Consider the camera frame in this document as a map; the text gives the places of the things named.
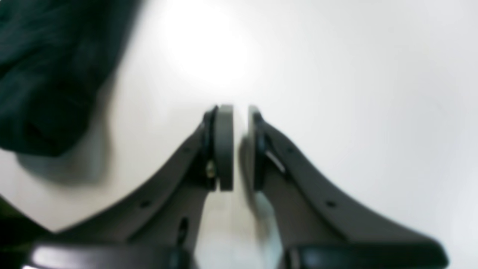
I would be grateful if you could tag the black long-sleeve T-shirt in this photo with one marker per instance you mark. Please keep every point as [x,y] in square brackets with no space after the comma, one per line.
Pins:
[55,56]

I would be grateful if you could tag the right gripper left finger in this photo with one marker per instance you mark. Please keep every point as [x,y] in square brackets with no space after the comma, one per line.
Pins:
[157,225]

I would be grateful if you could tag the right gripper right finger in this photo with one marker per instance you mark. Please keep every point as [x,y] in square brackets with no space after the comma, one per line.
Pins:
[319,225]

